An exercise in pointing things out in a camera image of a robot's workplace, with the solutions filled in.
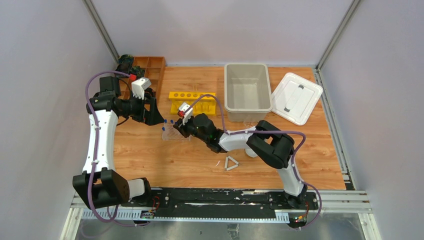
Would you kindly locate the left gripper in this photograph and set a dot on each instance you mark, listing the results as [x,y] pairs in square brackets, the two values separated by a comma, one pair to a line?
[147,110]

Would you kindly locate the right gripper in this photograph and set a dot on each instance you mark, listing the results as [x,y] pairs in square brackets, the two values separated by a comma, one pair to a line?
[182,128]

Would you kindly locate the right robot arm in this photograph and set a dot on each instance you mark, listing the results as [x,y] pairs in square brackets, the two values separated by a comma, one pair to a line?
[274,147]

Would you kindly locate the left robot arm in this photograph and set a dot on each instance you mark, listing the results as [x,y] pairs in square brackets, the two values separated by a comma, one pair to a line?
[99,185]

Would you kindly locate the clear plastic tube rack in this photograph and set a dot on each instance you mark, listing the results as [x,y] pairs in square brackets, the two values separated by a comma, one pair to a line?
[171,134]

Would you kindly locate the yellow test tube rack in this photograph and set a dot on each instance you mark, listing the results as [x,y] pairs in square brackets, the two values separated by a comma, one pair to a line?
[206,105]

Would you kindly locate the white clay triangle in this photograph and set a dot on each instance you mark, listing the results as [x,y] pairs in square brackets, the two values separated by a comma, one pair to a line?
[230,163]

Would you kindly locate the wooden compartment tray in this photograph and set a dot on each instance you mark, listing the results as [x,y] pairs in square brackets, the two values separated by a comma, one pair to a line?
[151,67]

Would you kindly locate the white porcelain dish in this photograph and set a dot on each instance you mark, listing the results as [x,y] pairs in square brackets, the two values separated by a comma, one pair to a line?
[251,153]

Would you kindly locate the grey plastic bin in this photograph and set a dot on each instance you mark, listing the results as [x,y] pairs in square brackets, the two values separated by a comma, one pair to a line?
[247,92]

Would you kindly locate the white bin lid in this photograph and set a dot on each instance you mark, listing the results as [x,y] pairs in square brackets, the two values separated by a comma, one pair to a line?
[295,98]

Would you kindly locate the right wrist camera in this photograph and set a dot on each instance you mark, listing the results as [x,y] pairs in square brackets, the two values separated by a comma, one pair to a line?
[185,112]

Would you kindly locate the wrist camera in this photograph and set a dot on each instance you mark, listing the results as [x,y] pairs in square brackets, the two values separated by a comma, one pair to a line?
[185,112]
[139,86]

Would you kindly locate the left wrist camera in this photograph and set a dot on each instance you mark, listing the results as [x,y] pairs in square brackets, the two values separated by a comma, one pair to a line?
[139,86]

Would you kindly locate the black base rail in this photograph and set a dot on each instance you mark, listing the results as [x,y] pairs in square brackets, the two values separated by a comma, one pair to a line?
[223,203]

